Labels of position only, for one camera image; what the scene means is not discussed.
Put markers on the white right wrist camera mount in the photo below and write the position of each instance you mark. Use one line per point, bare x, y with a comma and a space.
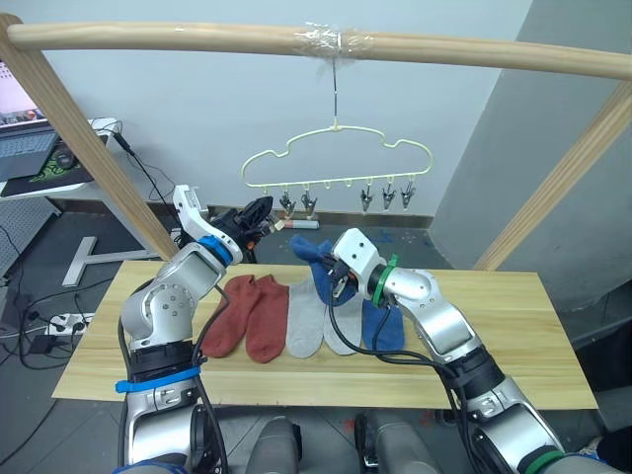
358, 254

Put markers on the grey sock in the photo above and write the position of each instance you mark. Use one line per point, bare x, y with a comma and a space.
340, 331
303, 321

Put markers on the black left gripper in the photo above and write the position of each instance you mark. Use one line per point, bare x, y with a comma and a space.
229, 222

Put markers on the black computer mouse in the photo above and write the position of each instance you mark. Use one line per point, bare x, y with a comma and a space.
64, 159

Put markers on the grey laptop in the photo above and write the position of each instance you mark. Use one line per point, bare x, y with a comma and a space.
22, 148

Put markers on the blue sock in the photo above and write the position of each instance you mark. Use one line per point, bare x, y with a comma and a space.
382, 328
308, 257

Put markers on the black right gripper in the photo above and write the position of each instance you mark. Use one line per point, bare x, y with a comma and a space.
345, 284

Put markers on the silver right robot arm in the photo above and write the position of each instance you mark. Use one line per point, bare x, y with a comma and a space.
444, 316

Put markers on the white power strip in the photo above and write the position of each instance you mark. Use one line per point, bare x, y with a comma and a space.
69, 322

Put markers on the cream clip hanger frame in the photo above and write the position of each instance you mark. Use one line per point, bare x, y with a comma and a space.
340, 129

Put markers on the red sock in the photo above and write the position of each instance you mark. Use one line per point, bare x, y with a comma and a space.
266, 321
229, 316

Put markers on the metal hanger clip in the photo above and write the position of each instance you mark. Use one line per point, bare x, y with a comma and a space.
408, 194
366, 199
286, 202
309, 201
388, 197

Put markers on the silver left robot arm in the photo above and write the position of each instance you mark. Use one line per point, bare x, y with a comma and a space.
168, 301

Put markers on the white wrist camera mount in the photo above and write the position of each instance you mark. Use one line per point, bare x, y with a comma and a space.
358, 254
190, 217

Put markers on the clear tape wrap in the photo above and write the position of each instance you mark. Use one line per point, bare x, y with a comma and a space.
336, 42

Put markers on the wooden rack post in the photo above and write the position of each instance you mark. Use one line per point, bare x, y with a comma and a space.
84, 148
558, 178

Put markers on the white desk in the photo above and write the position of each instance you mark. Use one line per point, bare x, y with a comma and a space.
84, 257

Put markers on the black power adapter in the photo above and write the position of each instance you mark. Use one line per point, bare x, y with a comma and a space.
40, 343

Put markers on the red grey marker pen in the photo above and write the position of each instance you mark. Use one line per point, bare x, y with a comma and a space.
301, 224

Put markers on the wooden rack crossbar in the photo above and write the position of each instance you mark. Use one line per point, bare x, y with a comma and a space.
197, 37

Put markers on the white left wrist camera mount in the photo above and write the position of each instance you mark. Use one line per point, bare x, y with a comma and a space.
190, 217

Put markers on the black green mouse pad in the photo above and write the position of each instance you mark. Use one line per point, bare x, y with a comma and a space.
54, 173

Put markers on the white box device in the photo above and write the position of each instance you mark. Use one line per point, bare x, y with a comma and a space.
104, 126

